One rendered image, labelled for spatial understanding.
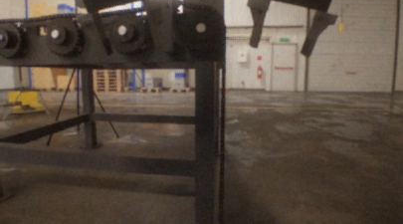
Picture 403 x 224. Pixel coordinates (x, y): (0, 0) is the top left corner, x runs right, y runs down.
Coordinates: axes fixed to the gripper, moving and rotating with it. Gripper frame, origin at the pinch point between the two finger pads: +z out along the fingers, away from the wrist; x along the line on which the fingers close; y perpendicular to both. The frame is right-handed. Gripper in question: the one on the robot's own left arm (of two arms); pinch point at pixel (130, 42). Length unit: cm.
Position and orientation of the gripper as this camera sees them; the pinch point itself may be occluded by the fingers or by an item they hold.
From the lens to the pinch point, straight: 51.5
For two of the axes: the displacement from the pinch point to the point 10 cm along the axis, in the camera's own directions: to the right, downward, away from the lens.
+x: -9.8, 0.9, 2.0
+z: 1.8, 8.6, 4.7
